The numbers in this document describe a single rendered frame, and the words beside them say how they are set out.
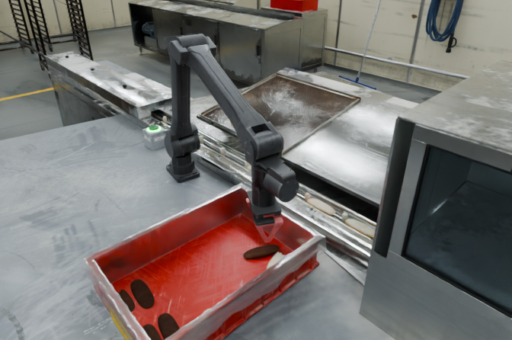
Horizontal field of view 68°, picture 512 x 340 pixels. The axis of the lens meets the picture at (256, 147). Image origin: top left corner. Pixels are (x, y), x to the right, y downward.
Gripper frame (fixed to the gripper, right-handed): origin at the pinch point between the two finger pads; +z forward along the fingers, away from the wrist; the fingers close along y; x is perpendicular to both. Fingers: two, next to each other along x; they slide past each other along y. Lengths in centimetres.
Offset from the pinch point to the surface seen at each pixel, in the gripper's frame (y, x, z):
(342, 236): 1.9, 21.3, 5.1
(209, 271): 2.2, -14.8, 8.3
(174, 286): 5.1, -23.9, 8.3
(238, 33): -353, 60, 14
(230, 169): -39.4, -2.1, 3.8
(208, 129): -84, -5, 7
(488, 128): 31, 28, -38
